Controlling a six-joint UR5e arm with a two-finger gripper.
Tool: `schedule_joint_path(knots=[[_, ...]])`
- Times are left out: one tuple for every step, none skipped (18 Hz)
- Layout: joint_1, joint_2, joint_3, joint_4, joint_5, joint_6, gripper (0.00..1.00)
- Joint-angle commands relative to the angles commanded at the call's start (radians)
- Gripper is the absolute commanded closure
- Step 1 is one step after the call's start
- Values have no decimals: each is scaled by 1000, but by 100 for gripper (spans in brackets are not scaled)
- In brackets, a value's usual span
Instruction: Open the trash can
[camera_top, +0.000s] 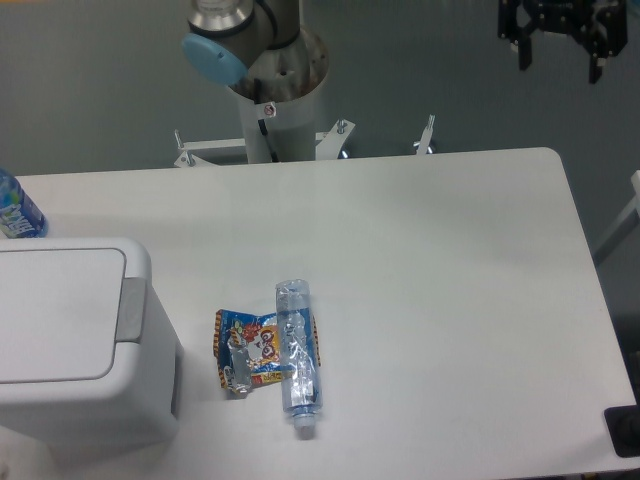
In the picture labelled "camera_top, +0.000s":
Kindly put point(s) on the black table clamp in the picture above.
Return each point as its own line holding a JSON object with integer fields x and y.
{"x": 623, "y": 427}

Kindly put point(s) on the blue labelled water bottle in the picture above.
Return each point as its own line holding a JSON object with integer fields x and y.
{"x": 20, "y": 216}

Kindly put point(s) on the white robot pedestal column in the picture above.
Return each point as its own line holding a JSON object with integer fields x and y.
{"x": 277, "y": 104}

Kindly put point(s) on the white frame at right edge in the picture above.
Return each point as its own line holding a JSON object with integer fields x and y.
{"x": 621, "y": 227}

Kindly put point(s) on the white plastic trash can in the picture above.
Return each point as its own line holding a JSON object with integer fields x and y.
{"x": 64, "y": 379}

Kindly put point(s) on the white pedestal base frame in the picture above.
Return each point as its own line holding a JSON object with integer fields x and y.
{"x": 329, "y": 145}

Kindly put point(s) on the blue orange snack wrapper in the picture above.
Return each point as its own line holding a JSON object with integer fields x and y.
{"x": 246, "y": 348}

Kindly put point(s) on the crushed clear plastic bottle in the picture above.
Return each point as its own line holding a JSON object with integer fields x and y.
{"x": 301, "y": 389}

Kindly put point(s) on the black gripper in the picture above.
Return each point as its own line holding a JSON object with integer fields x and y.
{"x": 602, "y": 24}

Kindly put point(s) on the grey trash can push button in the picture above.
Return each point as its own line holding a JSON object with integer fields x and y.
{"x": 130, "y": 320}

